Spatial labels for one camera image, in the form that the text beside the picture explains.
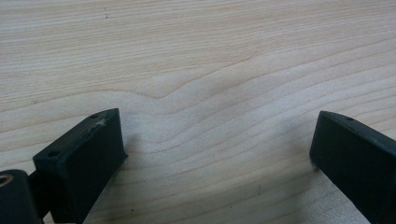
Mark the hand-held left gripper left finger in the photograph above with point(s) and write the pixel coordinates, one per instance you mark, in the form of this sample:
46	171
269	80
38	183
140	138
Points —
81	168

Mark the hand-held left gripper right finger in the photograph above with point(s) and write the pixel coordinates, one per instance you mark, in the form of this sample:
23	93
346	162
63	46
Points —
358	158

